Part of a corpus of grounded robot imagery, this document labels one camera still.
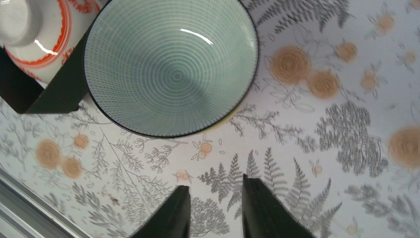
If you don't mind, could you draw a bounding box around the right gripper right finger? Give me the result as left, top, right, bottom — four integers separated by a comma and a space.
242, 174, 314, 238

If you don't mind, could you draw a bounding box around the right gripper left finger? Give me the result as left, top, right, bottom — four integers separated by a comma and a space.
131, 185, 191, 238

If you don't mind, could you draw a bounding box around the yellow-green bowl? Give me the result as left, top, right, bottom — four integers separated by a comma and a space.
203, 105, 241, 132

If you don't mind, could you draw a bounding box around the pale green bowl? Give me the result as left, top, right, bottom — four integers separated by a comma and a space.
83, 0, 259, 138

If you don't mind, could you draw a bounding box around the black wire dish rack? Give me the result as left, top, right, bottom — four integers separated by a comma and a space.
0, 29, 91, 115

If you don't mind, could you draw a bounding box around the red patterned white bowl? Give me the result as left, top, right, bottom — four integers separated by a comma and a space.
0, 0, 102, 84

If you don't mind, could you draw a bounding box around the aluminium rail frame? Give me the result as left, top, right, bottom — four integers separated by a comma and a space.
0, 169, 90, 238

